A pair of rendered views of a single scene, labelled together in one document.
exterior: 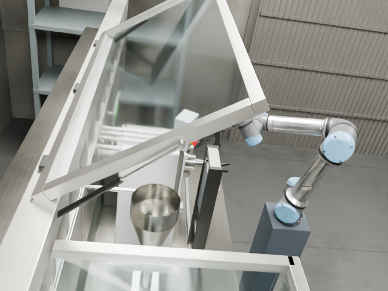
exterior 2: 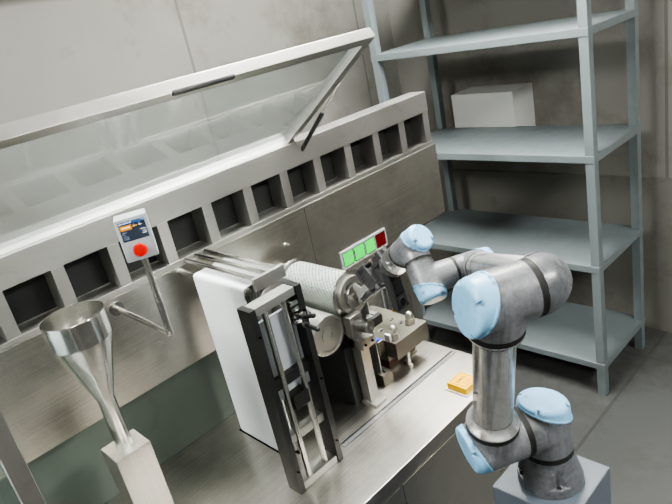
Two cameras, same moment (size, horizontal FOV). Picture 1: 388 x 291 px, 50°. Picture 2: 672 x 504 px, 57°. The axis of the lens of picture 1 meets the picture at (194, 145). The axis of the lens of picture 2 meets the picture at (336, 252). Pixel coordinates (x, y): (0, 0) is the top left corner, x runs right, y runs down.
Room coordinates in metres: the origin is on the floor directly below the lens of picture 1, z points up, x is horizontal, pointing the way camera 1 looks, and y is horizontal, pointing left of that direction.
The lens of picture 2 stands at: (0.73, -1.31, 2.03)
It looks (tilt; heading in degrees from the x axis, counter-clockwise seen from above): 21 degrees down; 58
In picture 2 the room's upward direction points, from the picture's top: 12 degrees counter-clockwise
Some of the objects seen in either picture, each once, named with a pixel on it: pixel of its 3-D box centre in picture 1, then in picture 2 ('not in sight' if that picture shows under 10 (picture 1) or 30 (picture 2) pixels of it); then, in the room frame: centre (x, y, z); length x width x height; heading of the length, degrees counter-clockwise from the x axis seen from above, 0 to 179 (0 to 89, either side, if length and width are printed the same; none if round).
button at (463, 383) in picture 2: not in sight; (463, 383); (1.81, -0.13, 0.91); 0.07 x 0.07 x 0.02; 8
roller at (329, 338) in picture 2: not in sight; (300, 325); (1.48, 0.18, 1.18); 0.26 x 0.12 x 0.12; 98
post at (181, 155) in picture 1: (179, 170); (156, 295); (1.07, 0.03, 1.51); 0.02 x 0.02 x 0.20
